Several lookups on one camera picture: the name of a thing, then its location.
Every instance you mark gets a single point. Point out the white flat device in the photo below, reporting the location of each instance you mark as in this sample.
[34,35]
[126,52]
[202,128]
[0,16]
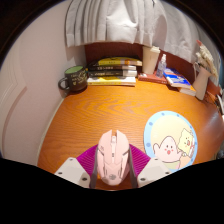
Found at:
[221,103]

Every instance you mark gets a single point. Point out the white curtain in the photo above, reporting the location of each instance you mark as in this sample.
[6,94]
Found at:
[126,20]

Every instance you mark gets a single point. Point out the dark mug with green inside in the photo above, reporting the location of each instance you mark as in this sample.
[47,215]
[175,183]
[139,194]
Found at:
[77,80]

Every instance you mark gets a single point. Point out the black spine book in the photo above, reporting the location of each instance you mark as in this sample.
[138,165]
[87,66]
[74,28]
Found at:
[111,68]
[111,73]

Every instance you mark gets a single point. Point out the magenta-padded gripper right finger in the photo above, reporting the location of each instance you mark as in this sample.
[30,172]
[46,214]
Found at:
[153,170]

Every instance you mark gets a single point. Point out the round cartoon mouse pad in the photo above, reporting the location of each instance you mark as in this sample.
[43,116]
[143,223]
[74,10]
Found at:
[166,133]

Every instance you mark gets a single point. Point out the white flower bouquet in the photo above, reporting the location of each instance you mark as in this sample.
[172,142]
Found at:
[206,58]

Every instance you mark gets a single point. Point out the white vase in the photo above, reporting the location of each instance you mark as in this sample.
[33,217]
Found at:
[201,83]

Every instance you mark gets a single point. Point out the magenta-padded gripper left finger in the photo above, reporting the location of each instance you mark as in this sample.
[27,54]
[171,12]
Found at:
[71,170]

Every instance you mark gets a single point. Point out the cream tumbler with lid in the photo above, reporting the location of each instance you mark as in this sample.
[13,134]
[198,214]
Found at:
[150,60]

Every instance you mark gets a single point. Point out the pink computer mouse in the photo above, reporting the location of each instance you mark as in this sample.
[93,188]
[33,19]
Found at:
[113,160]

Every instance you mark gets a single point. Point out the red book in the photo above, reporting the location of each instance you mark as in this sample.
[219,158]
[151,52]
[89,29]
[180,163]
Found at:
[150,78]

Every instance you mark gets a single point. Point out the yellow and white book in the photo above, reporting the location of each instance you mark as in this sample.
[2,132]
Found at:
[111,81]

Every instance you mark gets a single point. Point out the blue cover book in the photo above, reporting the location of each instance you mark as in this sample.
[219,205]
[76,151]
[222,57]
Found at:
[176,80]

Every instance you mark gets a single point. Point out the clear spray bottle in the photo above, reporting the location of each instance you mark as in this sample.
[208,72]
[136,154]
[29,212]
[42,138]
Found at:
[161,68]

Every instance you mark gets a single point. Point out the orange cover book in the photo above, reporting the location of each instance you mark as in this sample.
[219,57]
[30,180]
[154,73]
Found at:
[188,90]

